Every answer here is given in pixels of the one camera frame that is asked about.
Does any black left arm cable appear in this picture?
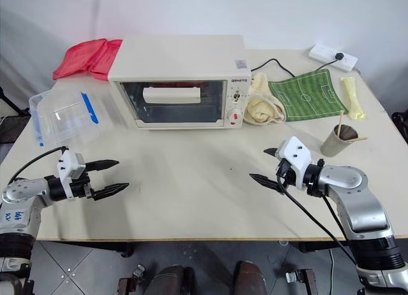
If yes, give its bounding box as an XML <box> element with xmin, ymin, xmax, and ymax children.
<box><xmin>8</xmin><ymin>146</ymin><xmax>69</xmax><ymax>185</ymax></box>

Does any black stand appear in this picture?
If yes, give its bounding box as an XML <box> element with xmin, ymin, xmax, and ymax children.
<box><xmin>0</xmin><ymin>86</ymin><xmax>30</xmax><ymax>118</ymax></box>

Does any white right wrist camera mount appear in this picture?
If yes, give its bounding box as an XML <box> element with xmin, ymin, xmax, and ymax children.
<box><xmin>276</xmin><ymin>136</ymin><xmax>319</xmax><ymax>191</ymax></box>

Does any green soccer field cloth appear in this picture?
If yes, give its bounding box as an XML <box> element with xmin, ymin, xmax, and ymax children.
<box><xmin>267</xmin><ymin>68</ymin><xmax>349</xmax><ymax>122</ymax></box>

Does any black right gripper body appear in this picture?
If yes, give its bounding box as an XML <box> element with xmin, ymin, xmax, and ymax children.
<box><xmin>275</xmin><ymin>159</ymin><xmax>299</xmax><ymax>194</ymax></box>

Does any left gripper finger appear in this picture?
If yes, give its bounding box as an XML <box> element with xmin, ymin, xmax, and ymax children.
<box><xmin>84</xmin><ymin>159</ymin><xmax>120</xmax><ymax>173</ymax></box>
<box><xmin>92</xmin><ymin>182</ymin><xmax>130</xmax><ymax>202</ymax></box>

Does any white cylindrical tube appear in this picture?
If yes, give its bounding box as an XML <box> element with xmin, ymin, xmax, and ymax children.
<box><xmin>142</xmin><ymin>87</ymin><xmax>201</xmax><ymax>104</ymax></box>

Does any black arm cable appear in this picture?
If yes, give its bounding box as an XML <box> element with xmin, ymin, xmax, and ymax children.
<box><xmin>276</xmin><ymin>162</ymin><xmax>360</xmax><ymax>267</ymax></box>
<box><xmin>8</xmin><ymin>146</ymin><xmax>69</xmax><ymax>185</ymax></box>

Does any clear container with blue clips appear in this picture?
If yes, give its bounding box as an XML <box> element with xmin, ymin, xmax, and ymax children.
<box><xmin>28</xmin><ymin>90</ymin><xmax>103</xmax><ymax>147</ymax></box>

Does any pale yellow towel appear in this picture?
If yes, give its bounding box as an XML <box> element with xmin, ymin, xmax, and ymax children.
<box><xmin>244</xmin><ymin>72</ymin><xmax>286</xmax><ymax>127</ymax></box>

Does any dark rounded shape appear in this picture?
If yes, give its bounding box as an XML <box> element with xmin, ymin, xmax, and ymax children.
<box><xmin>233</xmin><ymin>260</ymin><xmax>269</xmax><ymax>295</ymax></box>
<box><xmin>149</xmin><ymin>264</ymin><xmax>196</xmax><ymax>295</ymax></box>

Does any red cloth bag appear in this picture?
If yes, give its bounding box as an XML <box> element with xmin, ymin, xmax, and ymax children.
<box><xmin>52</xmin><ymin>38</ymin><xmax>124</xmax><ymax>82</ymax></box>

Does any metal cup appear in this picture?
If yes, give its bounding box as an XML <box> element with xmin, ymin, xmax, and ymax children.
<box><xmin>319</xmin><ymin>123</ymin><xmax>360</xmax><ymax>157</ymax></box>

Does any cream toaster oven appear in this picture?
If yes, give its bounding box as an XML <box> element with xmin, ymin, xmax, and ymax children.
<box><xmin>108</xmin><ymin>34</ymin><xmax>252</xmax><ymax>131</ymax></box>

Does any white power strip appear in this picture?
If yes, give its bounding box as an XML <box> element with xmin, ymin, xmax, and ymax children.
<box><xmin>307</xmin><ymin>43</ymin><xmax>359</xmax><ymax>70</ymax></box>

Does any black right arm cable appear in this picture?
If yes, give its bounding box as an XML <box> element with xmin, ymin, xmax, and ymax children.
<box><xmin>276</xmin><ymin>162</ymin><xmax>360</xmax><ymax>267</ymax></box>

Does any dark equipment piece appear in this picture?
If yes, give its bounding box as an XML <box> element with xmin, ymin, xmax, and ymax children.
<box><xmin>391</xmin><ymin>111</ymin><xmax>408</xmax><ymax>134</ymax></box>

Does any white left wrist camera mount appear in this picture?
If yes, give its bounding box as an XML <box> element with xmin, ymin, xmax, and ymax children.
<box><xmin>57</xmin><ymin>152</ymin><xmax>86</xmax><ymax>201</ymax></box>

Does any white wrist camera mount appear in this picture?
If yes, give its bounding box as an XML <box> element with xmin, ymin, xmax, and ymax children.
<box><xmin>276</xmin><ymin>136</ymin><xmax>319</xmax><ymax>191</ymax></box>
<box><xmin>57</xmin><ymin>152</ymin><xmax>86</xmax><ymax>201</ymax></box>

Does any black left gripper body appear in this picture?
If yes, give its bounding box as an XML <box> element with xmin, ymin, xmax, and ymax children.
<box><xmin>68</xmin><ymin>173</ymin><xmax>96</xmax><ymax>202</ymax></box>

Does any black power cable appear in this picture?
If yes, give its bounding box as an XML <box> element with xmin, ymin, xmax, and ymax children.
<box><xmin>249</xmin><ymin>55</ymin><xmax>339</xmax><ymax>78</ymax></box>

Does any pale yellow plastic sleeve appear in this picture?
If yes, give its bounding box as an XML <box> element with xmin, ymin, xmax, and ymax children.
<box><xmin>340</xmin><ymin>76</ymin><xmax>367</xmax><ymax>120</ymax></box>

